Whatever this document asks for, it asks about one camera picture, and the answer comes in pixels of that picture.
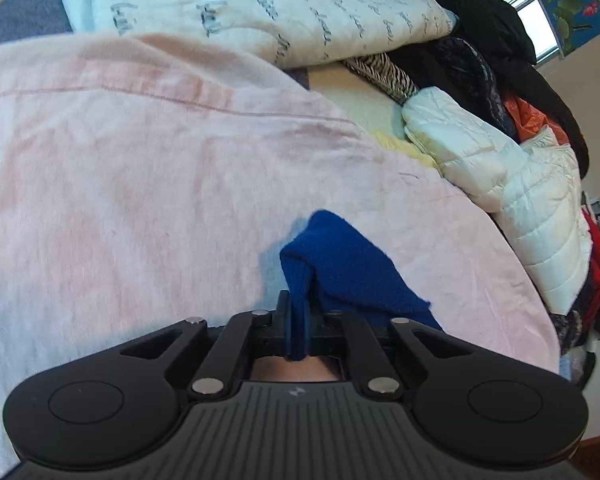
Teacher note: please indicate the pink blanket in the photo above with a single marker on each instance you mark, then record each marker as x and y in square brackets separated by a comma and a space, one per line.
[130, 185]

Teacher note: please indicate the dark patterned cloth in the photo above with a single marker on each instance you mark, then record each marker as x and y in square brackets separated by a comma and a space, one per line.
[475, 75]

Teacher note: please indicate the heap of dark clothes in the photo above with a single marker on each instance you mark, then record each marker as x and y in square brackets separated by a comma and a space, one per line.
[585, 330]

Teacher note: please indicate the zebra striped cloth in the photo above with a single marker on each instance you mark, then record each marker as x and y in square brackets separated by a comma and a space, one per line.
[380, 75]

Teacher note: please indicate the yellow cloth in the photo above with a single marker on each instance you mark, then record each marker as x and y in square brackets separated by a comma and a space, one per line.
[405, 147]

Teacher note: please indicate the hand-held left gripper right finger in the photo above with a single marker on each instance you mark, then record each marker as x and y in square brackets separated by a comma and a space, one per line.
[326, 332]

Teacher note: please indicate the white quilt with script print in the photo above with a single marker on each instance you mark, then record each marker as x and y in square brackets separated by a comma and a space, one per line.
[280, 0]

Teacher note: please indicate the white puffer jacket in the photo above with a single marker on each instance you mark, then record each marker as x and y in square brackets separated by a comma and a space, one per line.
[530, 185]

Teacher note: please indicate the blue patterned sheet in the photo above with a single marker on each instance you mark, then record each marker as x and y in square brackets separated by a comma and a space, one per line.
[20, 15]

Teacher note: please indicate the cream bed sheet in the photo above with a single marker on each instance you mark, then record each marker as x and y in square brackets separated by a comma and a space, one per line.
[350, 105]

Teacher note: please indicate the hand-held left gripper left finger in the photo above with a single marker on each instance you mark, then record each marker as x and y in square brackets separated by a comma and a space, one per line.
[267, 332]

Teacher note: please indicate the blue knit garment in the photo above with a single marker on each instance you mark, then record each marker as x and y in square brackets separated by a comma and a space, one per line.
[350, 260]

